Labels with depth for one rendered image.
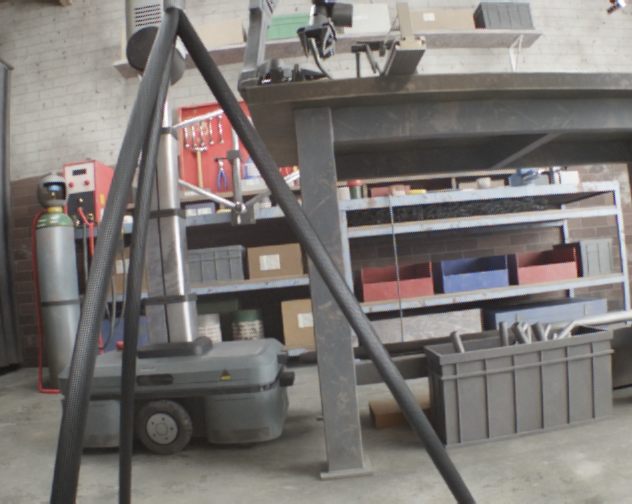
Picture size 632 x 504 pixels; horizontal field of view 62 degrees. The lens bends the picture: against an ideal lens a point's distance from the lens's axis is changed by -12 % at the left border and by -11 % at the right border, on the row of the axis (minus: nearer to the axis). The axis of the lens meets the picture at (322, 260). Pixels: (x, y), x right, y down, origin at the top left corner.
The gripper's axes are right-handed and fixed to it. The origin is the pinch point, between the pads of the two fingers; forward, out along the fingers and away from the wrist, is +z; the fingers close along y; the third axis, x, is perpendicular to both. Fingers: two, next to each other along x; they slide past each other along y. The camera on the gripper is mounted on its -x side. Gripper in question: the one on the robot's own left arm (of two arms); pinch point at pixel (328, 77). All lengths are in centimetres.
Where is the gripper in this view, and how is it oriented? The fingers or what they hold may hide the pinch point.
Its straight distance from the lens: 172.1
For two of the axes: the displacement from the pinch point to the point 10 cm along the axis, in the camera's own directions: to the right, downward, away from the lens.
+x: 2.7, 0.0, 9.6
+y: -0.9, -10.0, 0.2
